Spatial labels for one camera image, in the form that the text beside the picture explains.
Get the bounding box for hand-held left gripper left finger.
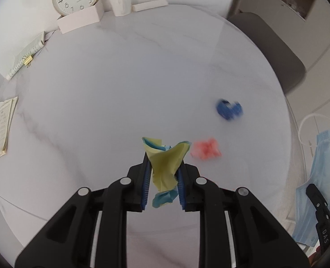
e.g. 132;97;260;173
14;153;151;268

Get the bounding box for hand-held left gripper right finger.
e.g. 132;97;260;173
178;160;311;268

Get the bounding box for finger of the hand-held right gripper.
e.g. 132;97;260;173
306;184;329;211

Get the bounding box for yellow and blue paper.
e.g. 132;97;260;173
142;137;192;208

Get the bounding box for blue face mask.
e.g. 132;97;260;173
292;113;330;247

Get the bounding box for pink crumpled paper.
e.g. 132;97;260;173
190;138;222;161

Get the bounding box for blue crumpled wrapper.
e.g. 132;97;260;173
216;99;244;121

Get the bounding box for grey chair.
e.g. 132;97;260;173
228;12;306;95

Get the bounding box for printed paper booklet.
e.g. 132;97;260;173
0;96;19;162

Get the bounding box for spiral notebook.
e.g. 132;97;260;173
6;31;46;80

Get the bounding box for white box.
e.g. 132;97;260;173
57;0;104;34

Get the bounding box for white rectangular bar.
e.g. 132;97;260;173
133;0;168;12

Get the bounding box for white cup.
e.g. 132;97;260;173
109;0;133;17

